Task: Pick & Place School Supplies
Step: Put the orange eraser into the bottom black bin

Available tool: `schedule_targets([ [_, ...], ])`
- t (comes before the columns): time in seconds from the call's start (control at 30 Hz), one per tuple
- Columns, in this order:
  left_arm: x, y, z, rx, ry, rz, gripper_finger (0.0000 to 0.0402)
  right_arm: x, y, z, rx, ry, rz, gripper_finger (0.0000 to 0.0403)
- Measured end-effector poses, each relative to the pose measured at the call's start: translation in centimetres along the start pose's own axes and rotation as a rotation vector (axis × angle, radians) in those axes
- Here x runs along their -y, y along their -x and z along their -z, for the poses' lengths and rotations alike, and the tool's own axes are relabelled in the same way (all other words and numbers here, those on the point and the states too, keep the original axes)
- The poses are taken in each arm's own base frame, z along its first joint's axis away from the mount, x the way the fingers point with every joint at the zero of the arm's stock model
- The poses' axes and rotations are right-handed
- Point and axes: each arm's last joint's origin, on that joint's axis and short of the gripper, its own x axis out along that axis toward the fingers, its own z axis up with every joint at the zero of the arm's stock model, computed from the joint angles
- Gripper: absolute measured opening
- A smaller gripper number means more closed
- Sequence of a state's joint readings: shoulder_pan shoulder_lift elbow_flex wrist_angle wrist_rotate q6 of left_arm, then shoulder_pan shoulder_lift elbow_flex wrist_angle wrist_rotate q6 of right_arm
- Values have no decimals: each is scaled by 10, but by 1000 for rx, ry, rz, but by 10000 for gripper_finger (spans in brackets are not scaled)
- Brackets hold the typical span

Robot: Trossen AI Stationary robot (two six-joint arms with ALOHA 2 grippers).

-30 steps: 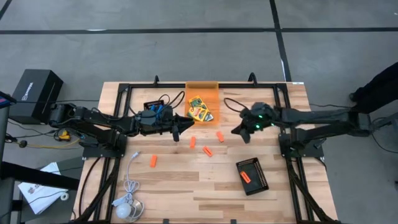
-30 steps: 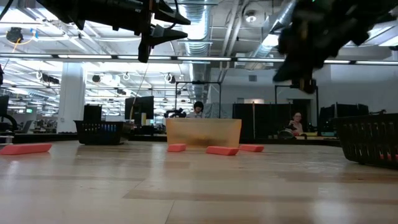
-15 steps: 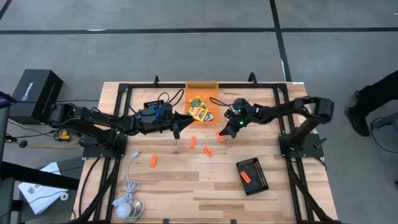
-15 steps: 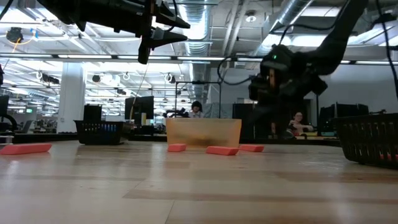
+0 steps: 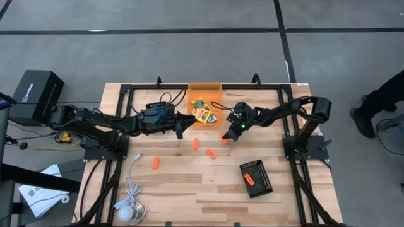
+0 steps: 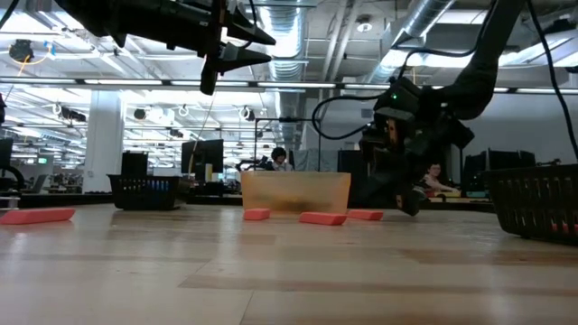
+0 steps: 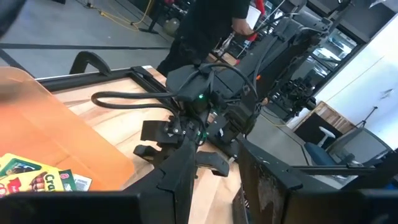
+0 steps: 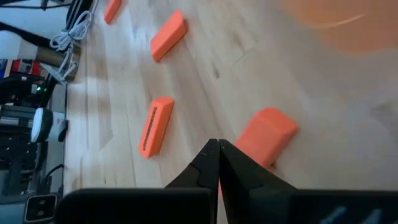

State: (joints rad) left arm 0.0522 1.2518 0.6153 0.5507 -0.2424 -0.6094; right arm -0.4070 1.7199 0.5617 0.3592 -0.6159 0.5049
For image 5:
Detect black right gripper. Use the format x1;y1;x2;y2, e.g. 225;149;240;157
222;101;257;143

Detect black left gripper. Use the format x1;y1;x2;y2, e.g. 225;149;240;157
137;108;198;140

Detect orange translucent plastic bin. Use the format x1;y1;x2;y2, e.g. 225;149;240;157
187;81;223;129

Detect black mesh plastic basket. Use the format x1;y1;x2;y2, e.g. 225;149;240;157
239;159;274;199

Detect white bulb brass-base lamp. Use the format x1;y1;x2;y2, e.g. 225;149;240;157
117;201;147;226

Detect person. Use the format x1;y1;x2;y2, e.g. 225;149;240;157
349;69;404;139

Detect black box white logo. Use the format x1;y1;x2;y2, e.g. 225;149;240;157
8;69;66;127

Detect black side table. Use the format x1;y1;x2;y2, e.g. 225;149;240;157
0;163;81;227

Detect white printed papers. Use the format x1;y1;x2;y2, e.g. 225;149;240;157
18;163;70;218

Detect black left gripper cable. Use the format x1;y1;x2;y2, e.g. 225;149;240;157
128;90;187;116

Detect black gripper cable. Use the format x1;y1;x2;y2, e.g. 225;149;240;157
210;100;237;112
128;90;187;116

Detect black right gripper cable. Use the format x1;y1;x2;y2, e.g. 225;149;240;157
210;100;237;112

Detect white lamp cable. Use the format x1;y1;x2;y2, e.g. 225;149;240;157
113;153;145;211

